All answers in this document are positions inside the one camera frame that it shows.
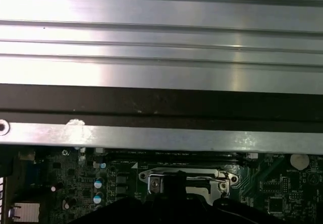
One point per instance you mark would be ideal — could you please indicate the black PC case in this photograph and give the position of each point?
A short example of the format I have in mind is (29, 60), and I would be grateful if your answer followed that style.
(161, 103)

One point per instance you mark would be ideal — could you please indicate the round coin battery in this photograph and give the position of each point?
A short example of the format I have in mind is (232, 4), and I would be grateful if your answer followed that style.
(299, 161)

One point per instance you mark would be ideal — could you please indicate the CPU socket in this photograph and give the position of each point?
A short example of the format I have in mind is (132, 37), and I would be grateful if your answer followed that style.
(145, 181)

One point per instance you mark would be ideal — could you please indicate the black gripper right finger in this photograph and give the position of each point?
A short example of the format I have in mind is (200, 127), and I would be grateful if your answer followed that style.
(202, 214)

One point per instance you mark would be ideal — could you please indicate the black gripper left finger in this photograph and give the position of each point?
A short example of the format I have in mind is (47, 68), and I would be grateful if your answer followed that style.
(141, 211)

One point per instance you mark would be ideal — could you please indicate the black RAM slot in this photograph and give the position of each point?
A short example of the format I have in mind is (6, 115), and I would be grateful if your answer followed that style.
(176, 160)
(176, 153)

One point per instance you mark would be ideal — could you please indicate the green motherboard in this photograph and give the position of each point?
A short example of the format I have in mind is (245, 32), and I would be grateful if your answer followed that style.
(277, 183)

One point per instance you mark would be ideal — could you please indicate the metal locking lever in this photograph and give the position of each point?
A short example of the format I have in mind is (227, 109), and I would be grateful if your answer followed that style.
(202, 176)

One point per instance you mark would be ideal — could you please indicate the metal socket cover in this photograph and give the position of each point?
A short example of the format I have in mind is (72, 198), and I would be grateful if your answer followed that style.
(171, 171)

